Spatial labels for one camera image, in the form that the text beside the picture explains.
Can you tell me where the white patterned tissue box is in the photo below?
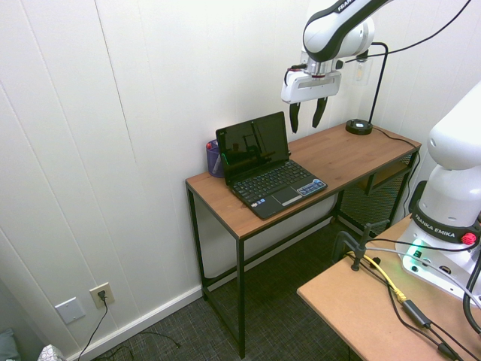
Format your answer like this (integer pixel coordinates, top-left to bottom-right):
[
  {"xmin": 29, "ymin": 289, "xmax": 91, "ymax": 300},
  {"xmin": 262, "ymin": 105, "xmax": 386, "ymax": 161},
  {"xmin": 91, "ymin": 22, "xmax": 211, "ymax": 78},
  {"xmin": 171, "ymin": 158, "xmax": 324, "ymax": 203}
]
[{"xmin": 37, "ymin": 343, "xmax": 69, "ymax": 361}]

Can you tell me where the yellow ethernet cable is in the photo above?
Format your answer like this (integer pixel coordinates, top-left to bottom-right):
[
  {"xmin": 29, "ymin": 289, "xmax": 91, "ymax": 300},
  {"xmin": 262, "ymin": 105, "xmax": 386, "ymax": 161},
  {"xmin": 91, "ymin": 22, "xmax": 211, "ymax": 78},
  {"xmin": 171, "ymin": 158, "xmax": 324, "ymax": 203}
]
[{"xmin": 346, "ymin": 252, "xmax": 410, "ymax": 302}]

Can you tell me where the purple mesh pen cup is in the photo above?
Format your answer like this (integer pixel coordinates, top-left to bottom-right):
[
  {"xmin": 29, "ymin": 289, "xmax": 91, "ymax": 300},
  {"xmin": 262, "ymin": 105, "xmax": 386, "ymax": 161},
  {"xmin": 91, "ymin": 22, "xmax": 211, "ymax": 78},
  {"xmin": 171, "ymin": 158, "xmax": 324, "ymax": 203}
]
[{"xmin": 204, "ymin": 139, "xmax": 225, "ymax": 179}]

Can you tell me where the beige wall power outlet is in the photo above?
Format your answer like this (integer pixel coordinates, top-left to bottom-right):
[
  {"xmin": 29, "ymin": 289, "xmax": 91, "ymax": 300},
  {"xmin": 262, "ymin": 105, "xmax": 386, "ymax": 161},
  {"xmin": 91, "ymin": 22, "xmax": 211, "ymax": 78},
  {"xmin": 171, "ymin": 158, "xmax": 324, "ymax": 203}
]
[{"xmin": 89, "ymin": 282, "xmax": 115, "ymax": 311}]

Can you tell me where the black desk lamp glass shade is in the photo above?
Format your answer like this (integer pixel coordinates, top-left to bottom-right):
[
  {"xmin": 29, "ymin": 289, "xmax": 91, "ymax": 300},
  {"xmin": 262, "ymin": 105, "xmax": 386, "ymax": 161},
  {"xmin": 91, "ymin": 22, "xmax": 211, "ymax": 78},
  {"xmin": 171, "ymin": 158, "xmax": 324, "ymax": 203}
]
[{"xmin": 345, "ymin": 41, "xmax": 389, "ymax": 136}]

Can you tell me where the black lamp power cable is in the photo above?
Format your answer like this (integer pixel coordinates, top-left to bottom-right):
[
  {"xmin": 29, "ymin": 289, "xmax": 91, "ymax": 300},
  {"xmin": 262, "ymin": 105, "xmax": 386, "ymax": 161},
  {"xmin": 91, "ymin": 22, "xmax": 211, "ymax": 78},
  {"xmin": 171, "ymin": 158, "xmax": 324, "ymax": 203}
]
[{"xmin": 371, "ymin": 126, "xmax": 422, "ymax": 211}]

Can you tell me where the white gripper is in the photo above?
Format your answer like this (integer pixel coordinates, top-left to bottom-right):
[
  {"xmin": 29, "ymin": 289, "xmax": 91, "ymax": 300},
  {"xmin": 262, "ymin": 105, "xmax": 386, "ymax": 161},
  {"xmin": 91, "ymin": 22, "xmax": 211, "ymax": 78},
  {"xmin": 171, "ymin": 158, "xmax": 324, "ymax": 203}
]
[{"xmin": 280, "ymin": 69, "xmax": 343, "ymax": 134}]

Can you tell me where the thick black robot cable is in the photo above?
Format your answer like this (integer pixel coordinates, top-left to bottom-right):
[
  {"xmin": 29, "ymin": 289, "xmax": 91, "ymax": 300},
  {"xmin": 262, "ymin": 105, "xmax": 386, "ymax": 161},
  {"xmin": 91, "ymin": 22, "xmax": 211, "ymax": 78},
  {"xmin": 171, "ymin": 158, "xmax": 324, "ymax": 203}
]
[{"xmin": 461, "ymin": 255, "xmax": 481, "ymax": 336}]

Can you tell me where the black small laptop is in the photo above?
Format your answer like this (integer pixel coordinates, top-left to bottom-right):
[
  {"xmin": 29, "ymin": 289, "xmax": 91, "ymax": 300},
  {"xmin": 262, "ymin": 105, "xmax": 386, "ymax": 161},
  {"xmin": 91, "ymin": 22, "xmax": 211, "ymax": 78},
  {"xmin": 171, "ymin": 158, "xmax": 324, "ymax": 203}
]
[{"xmin": 215, "ymin": 111, "xmax": 328, "ymax": 221}]

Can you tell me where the wooden desk black metal frame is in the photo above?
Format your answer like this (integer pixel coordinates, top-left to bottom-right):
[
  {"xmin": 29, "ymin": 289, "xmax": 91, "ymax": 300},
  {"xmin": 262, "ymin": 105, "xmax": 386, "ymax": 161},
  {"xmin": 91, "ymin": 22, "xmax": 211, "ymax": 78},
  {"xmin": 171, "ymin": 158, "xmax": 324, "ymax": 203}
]
[{"xmin": 185, "ymin": 121, "xmax": 423, "ymax": 359}]

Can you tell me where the black power cord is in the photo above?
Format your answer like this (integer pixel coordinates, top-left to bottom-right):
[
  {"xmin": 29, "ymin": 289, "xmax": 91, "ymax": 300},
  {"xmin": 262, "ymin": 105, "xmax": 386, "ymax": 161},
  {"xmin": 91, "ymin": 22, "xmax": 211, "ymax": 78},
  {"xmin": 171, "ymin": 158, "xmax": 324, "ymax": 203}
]
[{"xmin": 76, "ymin": 290, "xmax": 182, "ymax": 361}]

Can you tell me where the black metal clamp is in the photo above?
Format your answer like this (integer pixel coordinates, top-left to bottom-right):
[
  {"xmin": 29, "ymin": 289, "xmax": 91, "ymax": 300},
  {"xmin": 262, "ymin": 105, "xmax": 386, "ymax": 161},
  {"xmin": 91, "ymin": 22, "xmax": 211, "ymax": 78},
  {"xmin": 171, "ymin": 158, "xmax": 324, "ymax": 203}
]
[{"xmin": 331, "ymin": 221, "xmax": 392, "ymax": 272}]

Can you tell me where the light wooden robot table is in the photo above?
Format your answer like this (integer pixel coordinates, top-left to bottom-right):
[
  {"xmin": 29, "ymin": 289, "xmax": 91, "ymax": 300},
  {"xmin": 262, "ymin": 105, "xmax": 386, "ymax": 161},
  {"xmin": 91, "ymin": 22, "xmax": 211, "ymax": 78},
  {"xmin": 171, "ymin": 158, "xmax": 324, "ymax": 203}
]
[{"xmin": 296, "ymin": 213, "xmax": 481, "ymax": 361}]

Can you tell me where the gray blue cushion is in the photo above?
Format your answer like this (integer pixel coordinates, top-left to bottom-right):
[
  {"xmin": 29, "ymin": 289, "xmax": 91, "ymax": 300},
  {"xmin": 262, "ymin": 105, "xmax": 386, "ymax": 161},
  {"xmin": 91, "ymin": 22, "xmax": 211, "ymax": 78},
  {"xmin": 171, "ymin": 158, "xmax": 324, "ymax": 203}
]
[{"xmin": 0, "ymin": 328, "xmax": 20, "ymax": 361}]

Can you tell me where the black cable adapter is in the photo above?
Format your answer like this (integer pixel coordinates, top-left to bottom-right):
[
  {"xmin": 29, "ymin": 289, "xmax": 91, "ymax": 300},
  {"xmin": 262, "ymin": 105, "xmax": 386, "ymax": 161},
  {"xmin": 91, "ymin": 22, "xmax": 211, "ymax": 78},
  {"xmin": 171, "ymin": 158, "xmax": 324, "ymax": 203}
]
[{"xmin": 401, "ymin": 299, "xmax": 434, "ymax": 329}]

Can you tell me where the white blank wall plate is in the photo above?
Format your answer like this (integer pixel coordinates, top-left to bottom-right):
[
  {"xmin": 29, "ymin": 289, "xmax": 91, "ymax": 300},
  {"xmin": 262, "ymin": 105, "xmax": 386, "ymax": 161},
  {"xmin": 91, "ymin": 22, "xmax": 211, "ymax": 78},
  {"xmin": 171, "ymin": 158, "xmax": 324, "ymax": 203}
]
[{"xmin": 54, "ymin": 296, "xmax": 87, "ymax": 326}]

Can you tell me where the black robot wrist cable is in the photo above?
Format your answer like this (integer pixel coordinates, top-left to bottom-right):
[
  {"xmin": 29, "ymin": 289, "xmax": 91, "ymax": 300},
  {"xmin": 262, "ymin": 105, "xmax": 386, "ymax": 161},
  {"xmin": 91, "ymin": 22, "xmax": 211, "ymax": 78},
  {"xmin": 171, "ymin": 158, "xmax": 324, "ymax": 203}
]
[{"xmin": 343, "ymin": 0, "xmax": 473, "ymax": 64}]

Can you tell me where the gray cable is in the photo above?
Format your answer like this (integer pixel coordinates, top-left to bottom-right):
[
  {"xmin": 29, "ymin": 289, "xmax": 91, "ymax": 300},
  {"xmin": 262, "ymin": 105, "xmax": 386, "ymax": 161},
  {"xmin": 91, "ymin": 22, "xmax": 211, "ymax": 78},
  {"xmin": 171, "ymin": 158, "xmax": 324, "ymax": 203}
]
[{"xmin": 365, "ymin": 246, "xmax": 481, "ymax": 299}]

